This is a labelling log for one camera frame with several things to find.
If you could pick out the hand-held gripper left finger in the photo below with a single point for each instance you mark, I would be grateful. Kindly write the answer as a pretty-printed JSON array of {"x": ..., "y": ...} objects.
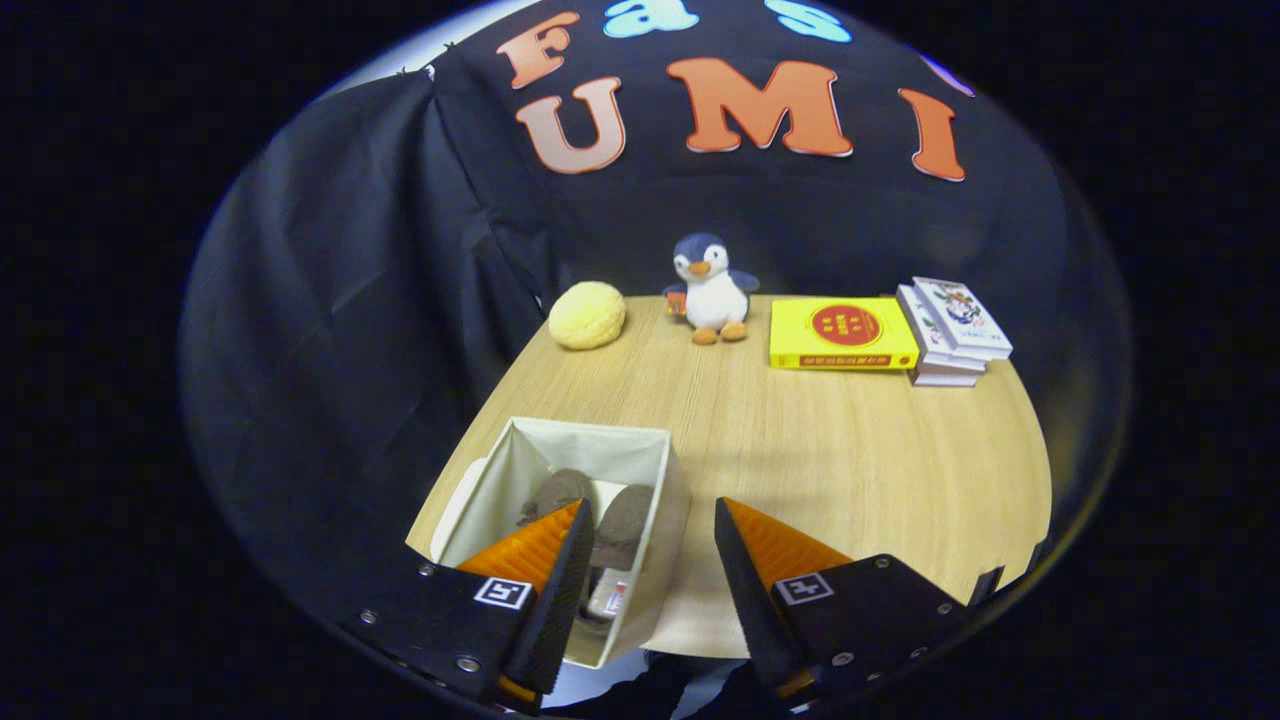
[{"x": 565, "y": 600}]

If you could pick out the brown shoe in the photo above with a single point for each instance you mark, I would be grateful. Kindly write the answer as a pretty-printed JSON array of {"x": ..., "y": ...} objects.
[
  {"x": 555, "y": 490},
  {"x": 625, "y": 520}
]

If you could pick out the cream fabric storage box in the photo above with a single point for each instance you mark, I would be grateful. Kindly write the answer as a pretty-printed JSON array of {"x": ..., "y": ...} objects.
[{"x": 660, "y": 560}]

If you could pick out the yellow book with red circle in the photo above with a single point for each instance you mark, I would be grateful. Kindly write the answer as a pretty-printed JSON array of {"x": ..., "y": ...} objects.
[{"x": 845, "y": 330}]

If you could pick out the person's dark clothing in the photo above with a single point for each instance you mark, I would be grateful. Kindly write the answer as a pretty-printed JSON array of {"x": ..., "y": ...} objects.
[{"x": 655, "y": 690}]

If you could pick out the yellow round plush ball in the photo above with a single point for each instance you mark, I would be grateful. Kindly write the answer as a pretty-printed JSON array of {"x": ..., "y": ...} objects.
[{"x": 587, "y": 315}]

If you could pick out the penguin plush toy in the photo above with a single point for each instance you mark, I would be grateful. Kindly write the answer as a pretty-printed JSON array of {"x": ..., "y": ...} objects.
[{"x": 712, "y": 295}]

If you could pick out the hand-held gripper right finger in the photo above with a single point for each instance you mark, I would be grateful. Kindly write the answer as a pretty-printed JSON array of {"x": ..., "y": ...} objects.
[{"x": 750, "y": 600}]

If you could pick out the illustrated white book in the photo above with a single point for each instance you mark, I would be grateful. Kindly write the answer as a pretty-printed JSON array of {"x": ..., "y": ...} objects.
[{"x": 960, "y": 315}]

